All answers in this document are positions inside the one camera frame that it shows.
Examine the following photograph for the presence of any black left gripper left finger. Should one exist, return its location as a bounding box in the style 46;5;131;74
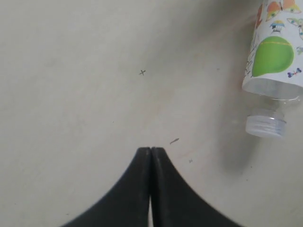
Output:
64;148;151;227

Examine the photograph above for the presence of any butterfly label clear bottle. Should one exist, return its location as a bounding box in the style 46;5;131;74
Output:
242;0;303;138

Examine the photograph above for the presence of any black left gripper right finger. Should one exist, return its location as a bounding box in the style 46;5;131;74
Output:
151;148;239;227

